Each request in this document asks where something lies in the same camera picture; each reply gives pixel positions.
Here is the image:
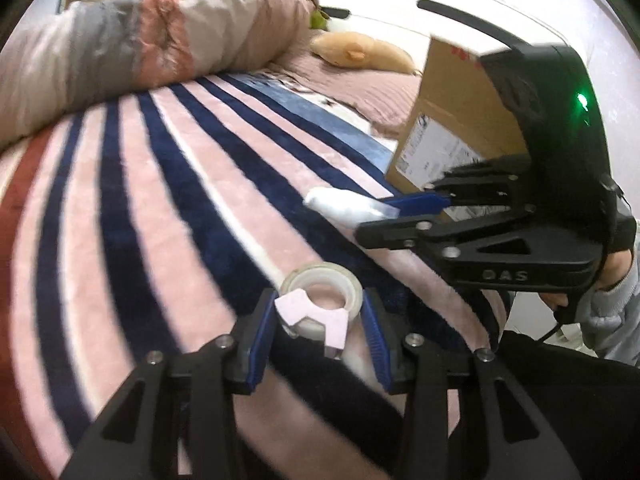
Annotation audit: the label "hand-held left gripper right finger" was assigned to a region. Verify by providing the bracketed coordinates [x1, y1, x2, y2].
[361, 289, 582, 480]

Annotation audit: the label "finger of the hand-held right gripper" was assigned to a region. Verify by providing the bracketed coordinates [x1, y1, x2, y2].
[354, 204, 597, 264]
[384, 154, 532, 219]

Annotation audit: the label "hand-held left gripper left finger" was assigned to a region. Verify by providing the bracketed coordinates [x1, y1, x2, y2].
[59, 288, 279, 480]

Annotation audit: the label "white and light blue bottle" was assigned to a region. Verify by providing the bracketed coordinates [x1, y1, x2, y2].
[302, 185, 402, 224]

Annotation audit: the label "clear tape roll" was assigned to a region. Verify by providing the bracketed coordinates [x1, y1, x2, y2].
[274, 262, 364, 361]

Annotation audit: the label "cardboard box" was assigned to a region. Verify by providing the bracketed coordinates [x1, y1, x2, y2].
[384, 34, 532, 224]

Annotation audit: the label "person's right forearm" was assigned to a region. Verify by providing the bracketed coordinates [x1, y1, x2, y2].
[575, 240, 640, 367]

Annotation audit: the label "person's right hand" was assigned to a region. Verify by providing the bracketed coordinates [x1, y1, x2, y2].
[595, 247, 640, 292]

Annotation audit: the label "tan plush toy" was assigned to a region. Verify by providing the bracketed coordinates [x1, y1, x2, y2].
[309, 30, 417, 74]

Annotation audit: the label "striped blanket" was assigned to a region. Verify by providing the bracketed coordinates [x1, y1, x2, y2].
[0, 72, 512, 480]

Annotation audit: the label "person's dark pants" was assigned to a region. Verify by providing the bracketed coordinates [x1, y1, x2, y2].
[494, 330, 640, 480]

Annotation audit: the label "rolled pink grey quilt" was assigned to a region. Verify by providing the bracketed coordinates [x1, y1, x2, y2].
[0, 0, 321, 152]

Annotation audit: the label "black cable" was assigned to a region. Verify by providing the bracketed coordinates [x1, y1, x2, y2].
[537, 319, 567, 344]

